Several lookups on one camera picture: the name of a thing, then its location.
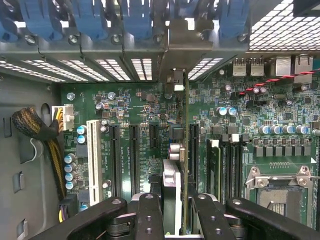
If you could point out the black power connector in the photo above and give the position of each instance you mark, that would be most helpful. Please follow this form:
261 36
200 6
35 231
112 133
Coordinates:
70 207

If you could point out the CPU socket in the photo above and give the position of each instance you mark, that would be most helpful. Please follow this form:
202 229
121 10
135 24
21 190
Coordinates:
280 197

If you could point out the white power connector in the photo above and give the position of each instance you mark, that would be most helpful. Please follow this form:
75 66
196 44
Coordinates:
65 117

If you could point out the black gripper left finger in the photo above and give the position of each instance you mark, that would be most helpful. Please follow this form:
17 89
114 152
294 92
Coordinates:
150 220

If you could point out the silver network port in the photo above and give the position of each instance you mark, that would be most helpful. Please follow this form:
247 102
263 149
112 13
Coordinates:
303 68

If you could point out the black RAM slot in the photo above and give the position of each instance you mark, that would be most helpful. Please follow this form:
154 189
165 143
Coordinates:
225 170
236 170

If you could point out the silver port block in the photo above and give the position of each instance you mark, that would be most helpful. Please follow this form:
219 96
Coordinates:
283 66

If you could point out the thin locking lever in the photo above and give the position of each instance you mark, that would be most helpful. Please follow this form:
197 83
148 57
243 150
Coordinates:
315 177

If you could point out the silver USB port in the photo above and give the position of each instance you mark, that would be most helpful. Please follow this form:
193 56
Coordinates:
240 67
257 67

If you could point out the white expansion slot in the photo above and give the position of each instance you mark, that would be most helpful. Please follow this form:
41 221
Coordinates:
94 162

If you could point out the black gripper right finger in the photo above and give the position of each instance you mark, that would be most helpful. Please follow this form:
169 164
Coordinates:
212 220

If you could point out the green motherboard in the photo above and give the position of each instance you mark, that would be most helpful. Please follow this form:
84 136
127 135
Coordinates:
150 105

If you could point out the open grey PC case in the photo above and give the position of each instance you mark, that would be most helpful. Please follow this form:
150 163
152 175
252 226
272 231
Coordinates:
25 95

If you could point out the short black expansion slot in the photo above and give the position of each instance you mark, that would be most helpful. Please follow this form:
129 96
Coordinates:
153 136

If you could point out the long black expansion slot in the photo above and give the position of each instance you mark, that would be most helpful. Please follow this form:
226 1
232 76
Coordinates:
194 150
115 160
134 160

